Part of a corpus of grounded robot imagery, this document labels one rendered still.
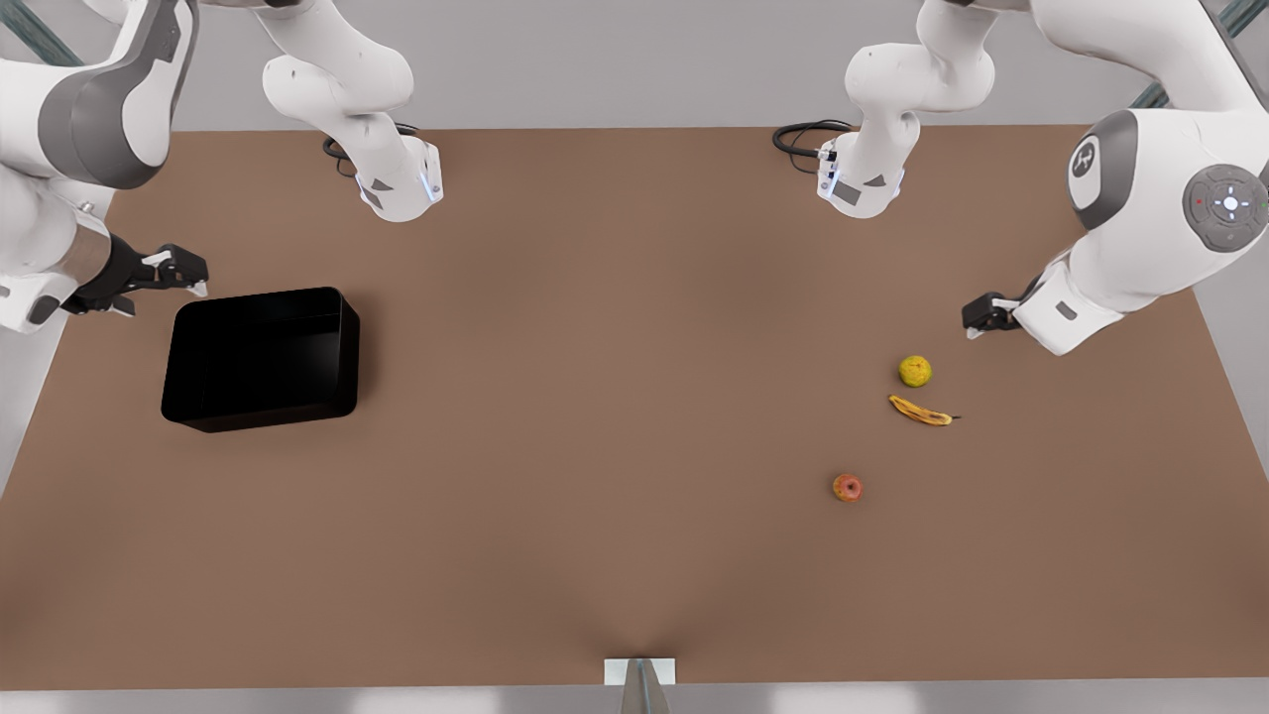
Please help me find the black storage box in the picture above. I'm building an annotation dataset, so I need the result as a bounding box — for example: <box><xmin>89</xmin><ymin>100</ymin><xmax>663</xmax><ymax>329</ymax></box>
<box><xmin>161</xmin><ymin>287</ymin><xmax>361</xmax><ymax>434</ymax></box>

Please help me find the spotted yellow banana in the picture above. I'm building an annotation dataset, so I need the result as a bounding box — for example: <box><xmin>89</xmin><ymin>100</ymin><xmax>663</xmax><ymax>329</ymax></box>
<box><xmin>887</xmin><ymin>395</ymin><xmax>963</xmax><ymax>427</ymax></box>

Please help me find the black cable loop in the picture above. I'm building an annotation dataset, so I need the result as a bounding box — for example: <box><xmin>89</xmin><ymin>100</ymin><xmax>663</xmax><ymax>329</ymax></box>
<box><xmin>772</xmin><ymin>120</ymin><xmax>860</xmax><ymax>176</ymax></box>
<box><xmin>322</xmin><ymin>123</ymin><xmax>421</xmax><ymax>179</ymax></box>

